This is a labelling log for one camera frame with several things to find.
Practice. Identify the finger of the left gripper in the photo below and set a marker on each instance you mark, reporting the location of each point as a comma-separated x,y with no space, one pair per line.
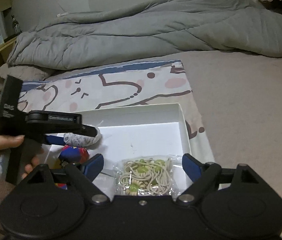
88,131
53,140

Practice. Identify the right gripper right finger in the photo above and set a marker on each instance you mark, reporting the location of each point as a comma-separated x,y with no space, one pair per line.
204,178

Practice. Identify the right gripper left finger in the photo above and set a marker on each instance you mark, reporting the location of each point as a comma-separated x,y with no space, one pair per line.
81,177

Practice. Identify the white crochet roll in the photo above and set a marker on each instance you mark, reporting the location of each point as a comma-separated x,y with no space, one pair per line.
82,141

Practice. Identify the colourful card box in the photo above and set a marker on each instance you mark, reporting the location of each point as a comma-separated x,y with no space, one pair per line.
62,155

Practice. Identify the beige fluffy pillow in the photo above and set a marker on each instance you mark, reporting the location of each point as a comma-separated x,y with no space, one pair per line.
24,73

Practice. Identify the white cardboard box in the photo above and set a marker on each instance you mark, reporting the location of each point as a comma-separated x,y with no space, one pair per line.
139,132

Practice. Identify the cartoon bear blanket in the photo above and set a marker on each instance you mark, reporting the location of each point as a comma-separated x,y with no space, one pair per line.
134,84

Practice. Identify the green glass bottle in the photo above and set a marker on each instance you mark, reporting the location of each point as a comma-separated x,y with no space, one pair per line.
15,25

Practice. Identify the grey quilt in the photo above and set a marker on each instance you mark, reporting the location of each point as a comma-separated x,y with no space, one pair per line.
149,29

